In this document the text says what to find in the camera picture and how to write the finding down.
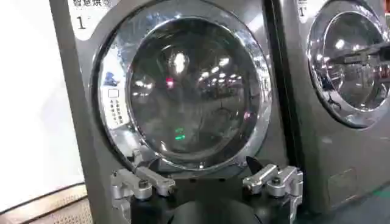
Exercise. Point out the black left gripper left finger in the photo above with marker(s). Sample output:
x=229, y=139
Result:
x=146, y=179

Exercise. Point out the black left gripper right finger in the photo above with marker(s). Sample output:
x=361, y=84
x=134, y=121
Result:
x=274, y=180

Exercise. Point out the grey dryer with number label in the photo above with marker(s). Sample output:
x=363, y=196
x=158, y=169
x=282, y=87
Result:
x=91, y=128
x=338, y=158

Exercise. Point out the white instruction sticker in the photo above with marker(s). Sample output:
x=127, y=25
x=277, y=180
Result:
x=114, y=107

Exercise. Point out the round glass dryer door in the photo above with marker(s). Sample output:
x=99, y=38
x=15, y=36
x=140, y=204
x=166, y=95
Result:
x=350, y=64
x=186, y=88

